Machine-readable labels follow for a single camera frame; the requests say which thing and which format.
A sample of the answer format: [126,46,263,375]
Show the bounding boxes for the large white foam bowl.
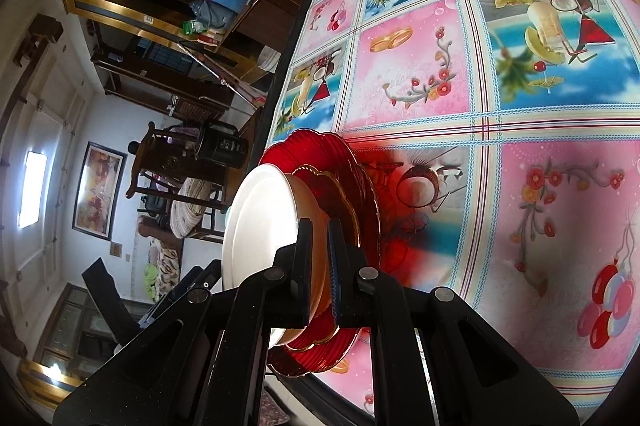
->
[221,164,330,317]

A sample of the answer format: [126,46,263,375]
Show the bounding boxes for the large red glass plate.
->
[260,129,381,377]

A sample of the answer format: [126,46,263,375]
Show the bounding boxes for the small red glass plate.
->
[285,164,360,352]

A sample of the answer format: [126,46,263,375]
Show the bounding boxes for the wooden armchair with cushion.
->
[125,123,230,218]

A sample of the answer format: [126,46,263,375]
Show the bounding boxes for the black jug on stool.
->
[195,121,248,168]

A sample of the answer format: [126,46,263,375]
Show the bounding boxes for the white plastic bucket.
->
[256,46,281,73]

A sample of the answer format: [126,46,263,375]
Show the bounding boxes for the colourful printed tablecloth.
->
[267,0,639,425]

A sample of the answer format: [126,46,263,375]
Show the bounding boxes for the framed wall painting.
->
[72,141,127,241]

